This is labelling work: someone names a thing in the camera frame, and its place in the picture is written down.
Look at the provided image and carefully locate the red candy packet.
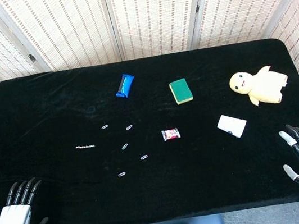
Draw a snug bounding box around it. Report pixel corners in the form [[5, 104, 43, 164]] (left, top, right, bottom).
[[160, 126, 182, 142]]

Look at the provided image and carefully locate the paper clip chain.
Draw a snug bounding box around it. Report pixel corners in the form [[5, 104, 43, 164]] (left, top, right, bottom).
[[75, 143, 96, 151]]

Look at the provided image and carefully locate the yellow plush toy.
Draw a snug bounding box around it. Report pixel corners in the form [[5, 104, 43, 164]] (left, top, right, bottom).
[[227, 62, 292, 111]]

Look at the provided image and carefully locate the blue snack packet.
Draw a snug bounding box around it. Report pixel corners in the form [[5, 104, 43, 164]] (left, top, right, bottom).
[[112, 72, 138, 100]]

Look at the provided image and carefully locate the black velvet tablecloth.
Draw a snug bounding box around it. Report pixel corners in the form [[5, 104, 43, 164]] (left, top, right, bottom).
[[0, 33, 299, 224]]

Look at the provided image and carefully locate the green and yellow sponge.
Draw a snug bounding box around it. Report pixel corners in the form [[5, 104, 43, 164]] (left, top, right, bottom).
[[168, 77, 194, 107]]

